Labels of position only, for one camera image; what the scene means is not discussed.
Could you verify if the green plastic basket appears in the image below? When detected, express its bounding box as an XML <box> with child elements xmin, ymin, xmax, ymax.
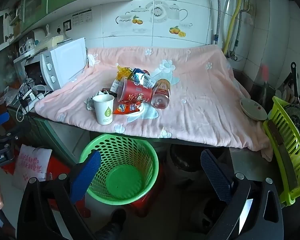
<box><xmin>79</xmin><ymin>133</ymin><xmax>159</xmax><ymax>204</ymax></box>

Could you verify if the orange snack packet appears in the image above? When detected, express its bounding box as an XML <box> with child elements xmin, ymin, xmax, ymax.
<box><xmin>112</xmin><ymin>102</ymin><xmax>143</xmax><ymax>115</ymax></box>

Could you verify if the person's black shoe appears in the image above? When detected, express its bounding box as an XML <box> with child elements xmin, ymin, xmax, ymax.
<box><xmin>107</xmin><ymin>209</ymin><xmax>127</xmax><ymax>240</ymax></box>

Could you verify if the white printed plastic bag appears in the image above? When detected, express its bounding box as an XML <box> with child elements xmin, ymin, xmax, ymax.
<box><xmin>11</xmin><ymin>144</ymin><xmax>52</xmax><ymax>192</ymax></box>

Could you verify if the blue drink can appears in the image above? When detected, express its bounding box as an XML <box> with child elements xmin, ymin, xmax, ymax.
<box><xmin>132</xmin><ymin>67</ymin><xmax>156</xmax><ymax>88</ymax></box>

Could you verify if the white power strip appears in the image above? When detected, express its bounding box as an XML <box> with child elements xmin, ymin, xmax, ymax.
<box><xmin>16</xmin><ymin>90</ymin><xmax>45</xmax><ymax>120</ymax></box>

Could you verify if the white rounded appliance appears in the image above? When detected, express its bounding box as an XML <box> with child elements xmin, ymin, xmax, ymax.
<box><xmin>31</xmin><ymin>29</ymin><xmax>47</xmax><ymax>43</ymax></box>

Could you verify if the white plastic cup lid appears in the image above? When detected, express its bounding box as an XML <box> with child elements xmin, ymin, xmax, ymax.
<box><xmin>126</xmin><ymin>104</ymin><xmax>147</xmax><ymax>118</ymax></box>

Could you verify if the yellow plastic wrapper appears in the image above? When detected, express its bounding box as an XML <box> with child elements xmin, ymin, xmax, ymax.
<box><xmin>116</xmin><ymin>65</ymin><xmax>132</xmax><ymax>80</ymax></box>

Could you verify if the clear bottle with red label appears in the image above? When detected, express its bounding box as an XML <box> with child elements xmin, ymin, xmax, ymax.
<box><xmin>151</xmin><ymin>78</ymin><xmax>171</xmax><ymax>110</ymax></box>

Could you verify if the white milk carton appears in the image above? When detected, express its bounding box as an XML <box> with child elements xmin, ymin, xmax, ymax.
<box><xmin>111</xmin><ymin>78</ymin><xmax>127</xmax><ymax>93</ymax></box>

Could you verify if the wall notice sticker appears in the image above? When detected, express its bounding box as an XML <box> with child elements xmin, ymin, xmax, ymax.
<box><xmin>72</xmin><ymin>9</ymin><xmax>93</xmax><ymax>25</ymax></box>

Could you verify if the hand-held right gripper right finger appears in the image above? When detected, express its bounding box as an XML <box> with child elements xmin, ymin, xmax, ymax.
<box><xmin>200</xmin><ymin>149</ymin><xmax>284</xmax><ymax>240</ymax></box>

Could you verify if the pink floral blanket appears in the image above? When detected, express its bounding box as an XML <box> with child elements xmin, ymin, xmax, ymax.
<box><xmin>34</xmin><ymin>45</ymin><xmax>274</xmax><ymax>162</ymax></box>

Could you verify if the ceramic bowl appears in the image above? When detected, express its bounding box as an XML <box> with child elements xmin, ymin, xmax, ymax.
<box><xmin>240</xmin><ymin>97</ymin><xmax>268</xmax><ymax>121</ymax></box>

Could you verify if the cleaver knife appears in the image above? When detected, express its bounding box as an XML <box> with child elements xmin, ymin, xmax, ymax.
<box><xmin>267</xmin><ymin>120</ymin><xmax>298</xmax><ymax>193</ymax></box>

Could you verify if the white paper cup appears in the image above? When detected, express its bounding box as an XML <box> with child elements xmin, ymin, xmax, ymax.
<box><xmin>93</xmin><ymin>94</ymin><xmax>115</xmax><ymax>125</ymax></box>

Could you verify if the clear plastic bag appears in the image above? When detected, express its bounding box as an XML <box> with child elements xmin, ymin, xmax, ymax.
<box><xmin>0</xmin><ymin>87</ymin><xmax>18</xmax><ymax>105</ymax></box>

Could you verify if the green wall cabinet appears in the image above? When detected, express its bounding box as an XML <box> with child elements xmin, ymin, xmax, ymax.
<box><xmin>9</xmin><ymin>0</ymin><xmax>134</xmax><ymax>34</ymax></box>

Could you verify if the metal flexible hose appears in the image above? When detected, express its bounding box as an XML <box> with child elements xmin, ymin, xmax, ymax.
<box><xmin>210</xmin><ymin>0</ymin><xmax>220</xmax><ymax>45</ymax></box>
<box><xmin>234</xmin><ymin>0</ymin><xmax>250</xmax><ymax>60</ymax></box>

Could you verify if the red paper cup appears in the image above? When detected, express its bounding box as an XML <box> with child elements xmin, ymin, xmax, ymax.
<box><xmin>117</xmin><ymin>77</ymin><xmax>154</xmax><ymax>103</ymax></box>

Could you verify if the yellow noodle packet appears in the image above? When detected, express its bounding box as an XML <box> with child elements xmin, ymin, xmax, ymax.
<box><xmin>44</xmin><ymin>35</ymin><xmax>65</xmax><ymax>49</ymax></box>

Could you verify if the green base cabinet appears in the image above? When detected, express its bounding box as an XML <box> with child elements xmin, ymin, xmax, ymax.
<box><xmin>27</xmin><ymin>116</ymin><xmax>73</xmax><ymax>160</ymax></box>

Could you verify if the silver wrapper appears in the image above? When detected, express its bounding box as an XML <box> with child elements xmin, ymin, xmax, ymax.
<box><xmin>84</xmin><ymin>90</ymin><xmax>100</xmax><ymax>112</ymax></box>

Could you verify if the green dish rack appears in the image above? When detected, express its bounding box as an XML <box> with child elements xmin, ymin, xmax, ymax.
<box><xmin>262</xmin><ymin>96</ymin><xmax>300</xmax><ymax>205</ymax></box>

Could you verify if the white microwave oven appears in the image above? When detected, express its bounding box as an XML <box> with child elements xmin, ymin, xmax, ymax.
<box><xmin>13</xmin><ymin>37</ymin><xmax>88</xmax><ymax>92</ymax></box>

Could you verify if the yellow gas hose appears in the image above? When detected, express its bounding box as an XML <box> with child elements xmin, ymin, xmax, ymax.
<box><xmin>222</xmin><ymin>0</ymin><xmax>243</xmax><ymax>53</ymax></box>

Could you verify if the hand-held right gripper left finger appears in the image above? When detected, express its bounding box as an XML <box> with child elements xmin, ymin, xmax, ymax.
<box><xmin>16</xmin><ymin>149</ymin><xmax>102</xmax><ymax>240</ymax></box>

